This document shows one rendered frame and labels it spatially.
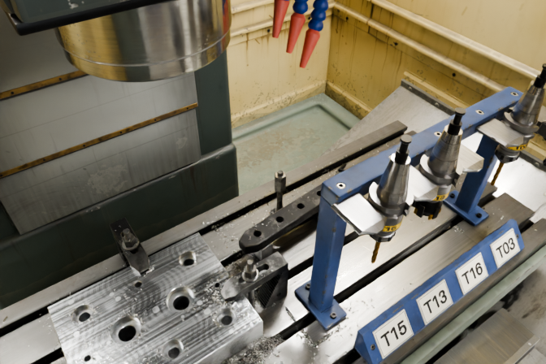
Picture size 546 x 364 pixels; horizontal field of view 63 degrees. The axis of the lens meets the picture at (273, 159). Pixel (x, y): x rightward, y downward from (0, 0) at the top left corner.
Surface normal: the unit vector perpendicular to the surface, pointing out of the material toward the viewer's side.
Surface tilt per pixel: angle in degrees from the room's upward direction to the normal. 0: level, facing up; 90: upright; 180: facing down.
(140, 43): 90
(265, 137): 0
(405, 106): 24
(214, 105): 90
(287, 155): 0
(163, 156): 90
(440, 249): 0
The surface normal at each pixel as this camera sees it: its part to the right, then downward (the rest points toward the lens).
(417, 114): -0.33, -0.52
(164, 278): 0.01, -0.75
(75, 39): -0.51, 0.57
